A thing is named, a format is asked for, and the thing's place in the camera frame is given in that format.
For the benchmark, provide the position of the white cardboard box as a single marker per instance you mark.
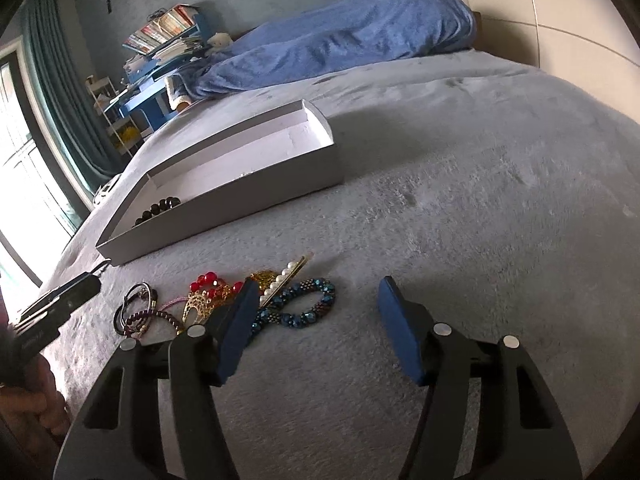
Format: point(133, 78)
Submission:
point(225, 210)

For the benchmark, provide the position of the white shelf rack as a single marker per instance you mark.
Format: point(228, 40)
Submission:
point(106, 105)

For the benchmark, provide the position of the window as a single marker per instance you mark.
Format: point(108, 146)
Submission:
point(20, 160)

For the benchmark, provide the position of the gold mesh ornament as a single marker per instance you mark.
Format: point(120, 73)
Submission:
point(262, 276)

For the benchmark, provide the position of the beige padded headboard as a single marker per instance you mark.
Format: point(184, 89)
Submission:
point(550, 5)

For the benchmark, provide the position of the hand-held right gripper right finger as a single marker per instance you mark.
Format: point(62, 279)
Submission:
point(400, 330)

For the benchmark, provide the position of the row of books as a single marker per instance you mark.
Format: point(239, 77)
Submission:
point(160, 27)

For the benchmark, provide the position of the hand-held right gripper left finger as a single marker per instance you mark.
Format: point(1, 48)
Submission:
point(237, 330)

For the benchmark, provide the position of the pearl hair clip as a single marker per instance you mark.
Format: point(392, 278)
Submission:
point(285, 273)

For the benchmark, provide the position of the teal curtain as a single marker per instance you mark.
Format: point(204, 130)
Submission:
point(60, 85)

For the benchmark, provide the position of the blue blanket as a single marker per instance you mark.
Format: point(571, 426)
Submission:
point(350, 35)

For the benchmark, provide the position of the gold filigree ornament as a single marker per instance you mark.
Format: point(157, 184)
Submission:
point(200, 306)

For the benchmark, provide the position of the white plush toy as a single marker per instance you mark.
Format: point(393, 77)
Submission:
point(219, 42)

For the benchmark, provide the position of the person's left hand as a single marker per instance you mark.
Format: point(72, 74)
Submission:
point(47, 400)

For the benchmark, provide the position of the blue desk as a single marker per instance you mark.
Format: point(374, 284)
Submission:
point(145, 100)

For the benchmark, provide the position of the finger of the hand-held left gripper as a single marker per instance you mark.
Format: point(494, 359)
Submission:
point(70, 292)

